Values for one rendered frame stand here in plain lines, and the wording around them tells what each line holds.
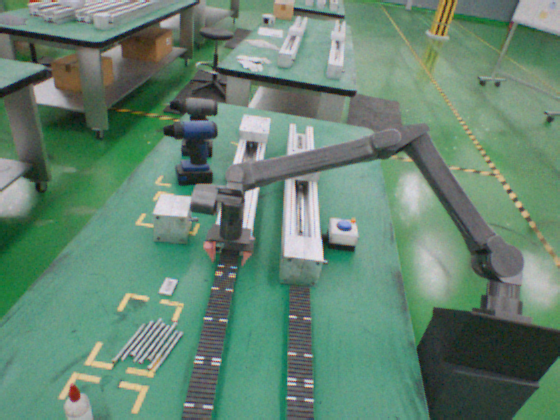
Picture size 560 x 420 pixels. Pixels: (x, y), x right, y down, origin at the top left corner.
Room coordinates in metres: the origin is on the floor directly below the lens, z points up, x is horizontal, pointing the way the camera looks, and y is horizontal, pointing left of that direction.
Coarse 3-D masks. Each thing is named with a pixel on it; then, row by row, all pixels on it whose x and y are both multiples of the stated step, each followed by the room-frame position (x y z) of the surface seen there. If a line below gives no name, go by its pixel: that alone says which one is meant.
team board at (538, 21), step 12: (528, 0) 6.57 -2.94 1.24; (540, 0) 6.38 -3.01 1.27; (552, 0) 6.19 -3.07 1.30; (516, 12) 6.70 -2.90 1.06; (528, 12) 6.49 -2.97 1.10; (540, 12) 6.29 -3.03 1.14; (552, 12) 6.11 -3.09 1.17; (516, 24) 6.67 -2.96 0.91; (528, 24) 6.37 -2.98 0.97; (540, 24) 6.21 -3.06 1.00; (552, 24) 6.03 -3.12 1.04; (504, 48) 6.69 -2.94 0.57; (504, 72) 6.52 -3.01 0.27; (480, 84) 6.65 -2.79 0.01; (528, 84) 6.02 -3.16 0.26; (552, 96) 5.59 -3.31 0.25; (552, 120) 5.28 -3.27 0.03
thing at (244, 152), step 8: (240, 144) 1.40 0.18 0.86; (264, 144) 1.43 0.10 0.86; (240, 152) 1.33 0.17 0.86; (248, 152) 1.40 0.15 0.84; (256, 152) 1.44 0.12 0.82; (264, 152) 1.37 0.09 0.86; (240, 160) 1.27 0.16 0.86; (248, 160) 1.34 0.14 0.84; (256, 160) 1.29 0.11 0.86; (248, 192) 1.14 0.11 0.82; (256, 192) 1.08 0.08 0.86; (248, 200) 1.03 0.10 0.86; (256, 200) 1.04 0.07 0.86; (248, 208) 0.99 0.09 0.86; (248, 216) 0.95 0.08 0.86; (248, 224) 0.91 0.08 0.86; (216, 248) 0.88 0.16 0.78
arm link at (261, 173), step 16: (336, 144) 0.94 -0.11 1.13; (352, 144) 0.94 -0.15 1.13; (368, 144) 0.94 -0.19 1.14; (384, 144) 0.92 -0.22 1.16; (272, 160) 0.89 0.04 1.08; (288, 160) 0.90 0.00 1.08; (304, 160) 0.90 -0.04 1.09; (320, 160) 0.90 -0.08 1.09; (336, 160) 0.91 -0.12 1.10; (352, 160) 0.92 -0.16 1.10; (368, 160) 0.94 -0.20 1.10; (256, 176) 0.85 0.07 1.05; (272, 176) 0.86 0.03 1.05; (288, 176) 0.88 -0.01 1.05
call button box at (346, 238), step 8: (328, 224) 1.04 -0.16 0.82; (336, 224) 1.01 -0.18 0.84; (352, 224) 1.03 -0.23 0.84; (328, 232) 1.01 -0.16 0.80; (336, 232) 0.97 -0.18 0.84; (344, 232) 0.98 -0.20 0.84; (352, 232) 0.99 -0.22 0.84; (328, 240) 0.99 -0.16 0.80; (336, 240) 0.97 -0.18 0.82; (344, 240) 0.97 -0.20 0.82; (352, 240) 0.97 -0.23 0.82; (328, 248) 0.97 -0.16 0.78; (336, 248) 0.97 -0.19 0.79; (344, 248) 0.97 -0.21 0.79; (352, 248) 0.97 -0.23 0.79
